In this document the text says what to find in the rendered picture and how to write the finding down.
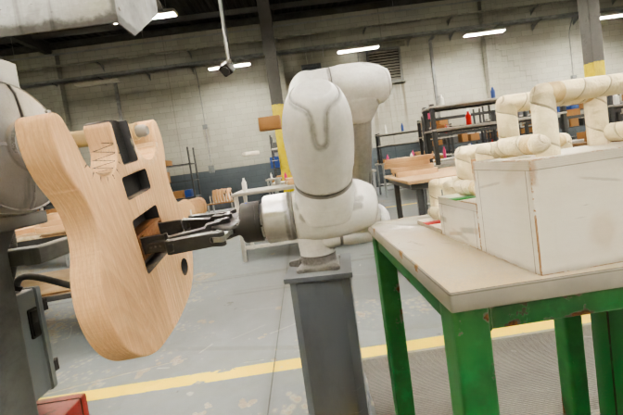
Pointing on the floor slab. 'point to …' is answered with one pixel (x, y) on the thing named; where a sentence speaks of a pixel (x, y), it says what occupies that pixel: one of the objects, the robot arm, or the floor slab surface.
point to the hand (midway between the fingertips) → (154, 236)
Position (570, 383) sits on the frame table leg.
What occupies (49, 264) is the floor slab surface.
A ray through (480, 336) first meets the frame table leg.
